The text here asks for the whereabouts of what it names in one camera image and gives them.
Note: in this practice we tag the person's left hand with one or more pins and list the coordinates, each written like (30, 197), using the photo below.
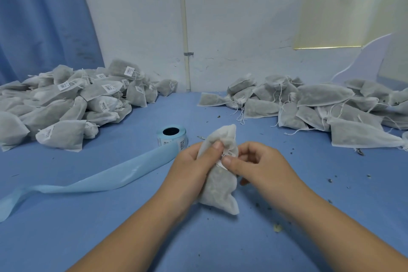
(188, 176)

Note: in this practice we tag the person's right hand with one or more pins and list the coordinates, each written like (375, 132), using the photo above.
(264, 170)

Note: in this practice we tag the white drawstring pouch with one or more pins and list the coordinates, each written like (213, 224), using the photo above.
(220, 182)

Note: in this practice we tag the blue label roll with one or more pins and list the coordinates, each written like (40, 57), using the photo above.
(171, 135)

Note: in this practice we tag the pile of unlabelled herb bags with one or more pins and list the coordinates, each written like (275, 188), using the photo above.
(312, 109)

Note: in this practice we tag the pile of labelled herb bags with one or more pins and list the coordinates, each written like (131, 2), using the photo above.
(70, 103)

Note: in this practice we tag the person's left forearm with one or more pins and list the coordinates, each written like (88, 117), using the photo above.
(124, 240)

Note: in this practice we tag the person's right forearm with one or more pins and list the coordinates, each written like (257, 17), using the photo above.
(350, 237)

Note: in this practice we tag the dried herb crumb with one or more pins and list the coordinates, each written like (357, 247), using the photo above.
(277, 227)

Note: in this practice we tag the white curved board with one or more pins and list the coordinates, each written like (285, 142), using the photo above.
(366, 61)

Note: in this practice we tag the large beige panel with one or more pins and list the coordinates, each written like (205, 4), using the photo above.
(398, 39)

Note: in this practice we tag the blue curtain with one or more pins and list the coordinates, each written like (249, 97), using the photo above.
(41, 17)

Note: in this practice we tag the white wall pipe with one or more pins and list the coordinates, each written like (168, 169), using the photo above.
(185, 20)

